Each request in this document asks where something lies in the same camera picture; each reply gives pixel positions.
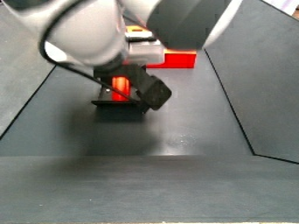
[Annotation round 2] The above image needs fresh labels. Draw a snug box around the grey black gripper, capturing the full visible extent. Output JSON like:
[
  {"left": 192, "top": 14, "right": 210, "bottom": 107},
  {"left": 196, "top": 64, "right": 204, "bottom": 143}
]
[{"left": 94, "top": 30, "right": 164, "bottom": 78}]

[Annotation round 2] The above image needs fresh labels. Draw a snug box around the black cable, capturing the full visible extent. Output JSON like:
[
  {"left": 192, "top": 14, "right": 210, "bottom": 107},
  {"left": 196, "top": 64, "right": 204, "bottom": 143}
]
[{"left": 38, "top": 0, "right": 151, "bottom": 107}]

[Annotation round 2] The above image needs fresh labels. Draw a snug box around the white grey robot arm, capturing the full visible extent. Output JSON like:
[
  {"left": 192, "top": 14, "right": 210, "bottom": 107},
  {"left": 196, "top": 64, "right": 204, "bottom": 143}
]
[{"left": 3, "top": 0, "right": 234, "bottom": 69}]

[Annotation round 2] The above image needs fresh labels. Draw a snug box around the red shape sorter block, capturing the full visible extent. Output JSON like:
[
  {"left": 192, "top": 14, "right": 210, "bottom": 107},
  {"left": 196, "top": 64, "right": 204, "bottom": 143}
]
[{"left": 123, "top": 24, "right": 198, "bottom": 69}]

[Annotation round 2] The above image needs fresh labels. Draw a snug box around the black curved fixture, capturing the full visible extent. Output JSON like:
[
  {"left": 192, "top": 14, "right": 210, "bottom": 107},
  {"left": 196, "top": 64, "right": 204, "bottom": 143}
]
[{"left": 91, "top": 86, "right": 150, "bottom": 113}]

